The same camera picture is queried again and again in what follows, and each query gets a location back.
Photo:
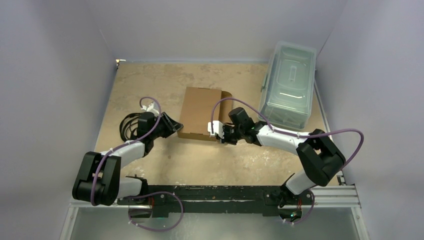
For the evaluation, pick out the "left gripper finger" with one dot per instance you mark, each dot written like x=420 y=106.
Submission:
x=171 y=124
x=171 y=130

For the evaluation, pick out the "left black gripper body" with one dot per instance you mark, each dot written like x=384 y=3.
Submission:
x=161 y=130

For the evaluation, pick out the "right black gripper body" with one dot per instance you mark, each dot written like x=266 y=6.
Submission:
x=227 y=133

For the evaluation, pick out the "brown cardboard box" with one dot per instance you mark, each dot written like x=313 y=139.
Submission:
x=196 y=111

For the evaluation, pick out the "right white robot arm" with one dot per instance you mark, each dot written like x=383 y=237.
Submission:
x=319 y=156

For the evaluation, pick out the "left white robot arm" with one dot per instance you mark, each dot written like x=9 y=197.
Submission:
x=99 y=180

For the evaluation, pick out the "clear plastic storage bin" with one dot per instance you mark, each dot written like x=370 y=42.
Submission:
x=288 y=87

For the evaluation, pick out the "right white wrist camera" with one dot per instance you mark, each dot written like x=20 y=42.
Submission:
x=215 y=129

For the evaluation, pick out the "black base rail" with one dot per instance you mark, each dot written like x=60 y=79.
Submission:
x=266 y=200

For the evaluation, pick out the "aluminium frame rail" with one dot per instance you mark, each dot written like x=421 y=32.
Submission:
x=335 y=214

